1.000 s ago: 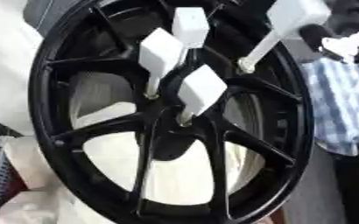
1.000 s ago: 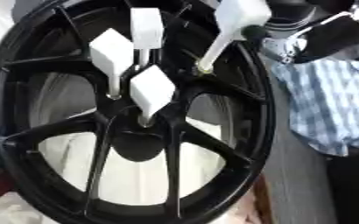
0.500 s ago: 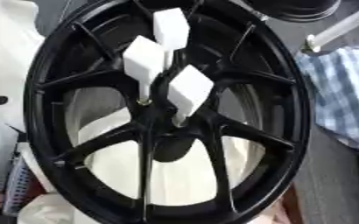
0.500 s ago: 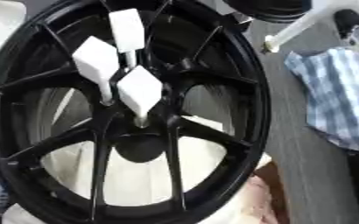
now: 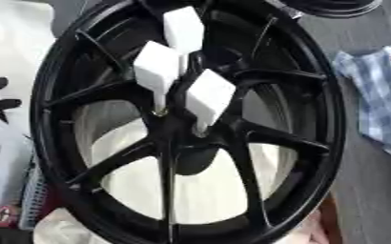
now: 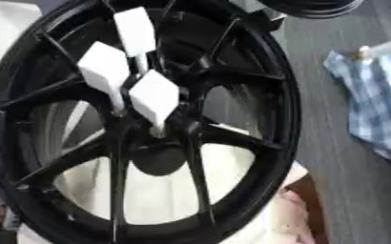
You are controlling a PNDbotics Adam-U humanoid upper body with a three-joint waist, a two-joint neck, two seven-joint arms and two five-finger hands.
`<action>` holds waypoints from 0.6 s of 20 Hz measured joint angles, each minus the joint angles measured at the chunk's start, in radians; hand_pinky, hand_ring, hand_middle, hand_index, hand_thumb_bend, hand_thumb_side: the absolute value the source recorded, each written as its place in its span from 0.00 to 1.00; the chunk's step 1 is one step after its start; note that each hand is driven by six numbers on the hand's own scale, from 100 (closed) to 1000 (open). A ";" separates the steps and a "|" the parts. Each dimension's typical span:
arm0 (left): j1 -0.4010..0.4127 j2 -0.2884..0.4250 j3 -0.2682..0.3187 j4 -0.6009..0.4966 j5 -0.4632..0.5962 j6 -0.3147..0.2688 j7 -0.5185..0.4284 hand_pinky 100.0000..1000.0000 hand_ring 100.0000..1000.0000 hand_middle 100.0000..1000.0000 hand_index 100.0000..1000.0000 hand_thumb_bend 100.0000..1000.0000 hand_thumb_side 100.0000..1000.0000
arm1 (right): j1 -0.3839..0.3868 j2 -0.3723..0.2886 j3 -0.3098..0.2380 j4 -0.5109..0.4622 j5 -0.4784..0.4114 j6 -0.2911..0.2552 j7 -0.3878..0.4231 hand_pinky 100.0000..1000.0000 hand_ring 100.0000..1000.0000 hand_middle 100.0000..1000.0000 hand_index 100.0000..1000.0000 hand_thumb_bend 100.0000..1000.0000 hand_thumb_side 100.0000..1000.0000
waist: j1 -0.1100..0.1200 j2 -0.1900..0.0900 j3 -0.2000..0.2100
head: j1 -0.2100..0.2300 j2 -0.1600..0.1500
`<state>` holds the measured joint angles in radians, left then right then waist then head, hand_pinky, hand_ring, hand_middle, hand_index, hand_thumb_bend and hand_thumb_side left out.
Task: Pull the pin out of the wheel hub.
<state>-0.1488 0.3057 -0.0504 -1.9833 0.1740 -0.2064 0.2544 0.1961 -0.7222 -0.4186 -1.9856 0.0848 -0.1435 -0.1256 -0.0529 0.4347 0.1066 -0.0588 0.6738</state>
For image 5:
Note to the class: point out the black spoked wheel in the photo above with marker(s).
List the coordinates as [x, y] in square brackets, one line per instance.
[293, 133]

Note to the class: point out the person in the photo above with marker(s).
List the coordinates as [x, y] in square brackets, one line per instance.
[379, 95]

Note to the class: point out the black round wheel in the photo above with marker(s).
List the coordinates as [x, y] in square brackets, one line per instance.
[338, 8]

